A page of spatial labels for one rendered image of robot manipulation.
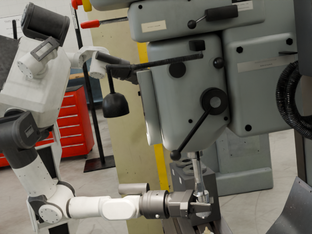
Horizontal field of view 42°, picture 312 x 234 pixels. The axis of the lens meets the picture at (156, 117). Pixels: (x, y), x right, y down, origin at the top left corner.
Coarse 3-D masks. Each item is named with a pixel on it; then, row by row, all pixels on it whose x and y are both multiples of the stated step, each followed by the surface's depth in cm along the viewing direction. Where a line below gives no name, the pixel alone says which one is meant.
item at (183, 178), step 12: (180, 168) 159; (192, 168) 154; (204, 168) 151; (180, 180) 152; (192, 180) 147; (204, 180) 148; (216, 192) 150; (216, 204) 151; (192, 216) 149; (216, 216) 152
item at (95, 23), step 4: (92, 20) 117; (96, 20) 117; (100, 20) 118; (104, 20) 118; (108, 20) 118; (112, 20) 118; (116, 20) 118; (120, 20) 118; (124, 20) 119; (80, 24) 117; (84, 24) 117; (88, 24) 117; (92, 24) 117; (96, 24) 117; (100, 24) 118; (84, 28) 118
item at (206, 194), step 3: (195, 192) 122; (204, 192) 121; (207, 192) 121; (195, 195) 120; (198, 195) 120; (201, 195) 119; (204, 195) 119; (207, 195) 120; (198, 198) 120; (201, 198) 119
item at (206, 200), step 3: (195, 198) 120; (204, 198) 120; (207, 198) 120; (195, 201) 121; (198, 201) 120; (201, 201) 120; (204, 201) 120; (207, 201) 120; (198, 213) 121; (201, 213) 121; (204, 213) 120; (207, 213) 121; (210, 213) 122; (201, 216) 121; (204, 216) 121
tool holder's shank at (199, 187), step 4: (192, 160) 119; (196, 160) 118; (200, 160) 119; (196, 164) 118; (200, 164) 119; (196, 168) 119; (200, 168) 119; (196, 172) 119; (200, 172) 119; (196, 176) 119; (200, 176) 119; (196, 180) 120; (200, 180) 119; (196, 184) 120; (200, 184) 120; (196, 188) 120; (200, 188) 120; (204, 188) 120; (200, 192) 120
